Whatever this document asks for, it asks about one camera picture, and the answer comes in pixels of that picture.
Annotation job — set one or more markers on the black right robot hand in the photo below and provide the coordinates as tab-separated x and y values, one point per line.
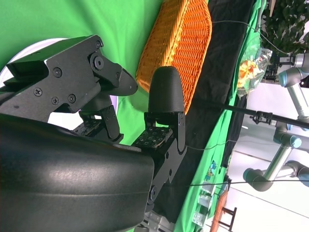
60	181

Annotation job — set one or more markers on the lavender round plate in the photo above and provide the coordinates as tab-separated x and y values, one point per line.
26	52

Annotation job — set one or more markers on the orange wicker basket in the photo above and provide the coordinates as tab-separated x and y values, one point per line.
183	43

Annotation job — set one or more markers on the clear plastic box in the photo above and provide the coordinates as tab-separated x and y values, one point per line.
198	218
206	195

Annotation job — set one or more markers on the small colourful toy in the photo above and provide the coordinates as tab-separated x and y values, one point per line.
212	169

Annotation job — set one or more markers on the green tablecloth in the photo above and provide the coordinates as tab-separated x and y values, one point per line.
72	19
217	135

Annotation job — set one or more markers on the brown wooden chair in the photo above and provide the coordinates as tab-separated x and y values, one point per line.
220	207

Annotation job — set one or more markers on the black boom pole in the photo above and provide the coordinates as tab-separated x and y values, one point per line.
241	110

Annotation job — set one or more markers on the clear bag of snacks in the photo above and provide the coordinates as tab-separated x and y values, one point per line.
248	70

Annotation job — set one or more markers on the green leafy plant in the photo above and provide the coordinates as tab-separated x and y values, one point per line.
285	24

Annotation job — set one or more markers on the aluminium frame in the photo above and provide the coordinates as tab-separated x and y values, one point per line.
157	222

